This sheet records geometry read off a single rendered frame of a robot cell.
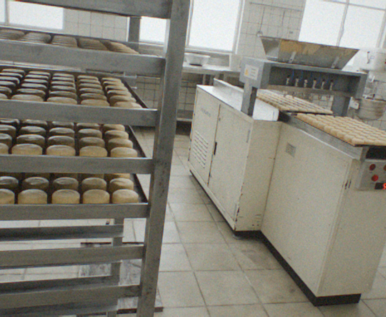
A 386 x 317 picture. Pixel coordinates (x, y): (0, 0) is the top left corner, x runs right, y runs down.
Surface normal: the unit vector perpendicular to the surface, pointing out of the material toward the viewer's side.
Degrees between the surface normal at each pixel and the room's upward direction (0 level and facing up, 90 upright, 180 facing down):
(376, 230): 90
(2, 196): 0
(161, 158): 90
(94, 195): 0
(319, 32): 90
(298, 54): 115
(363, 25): 90
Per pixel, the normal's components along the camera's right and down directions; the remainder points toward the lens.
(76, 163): 0.29, 0.33
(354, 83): -0.96, -0.04
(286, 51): 0.18, 0.69
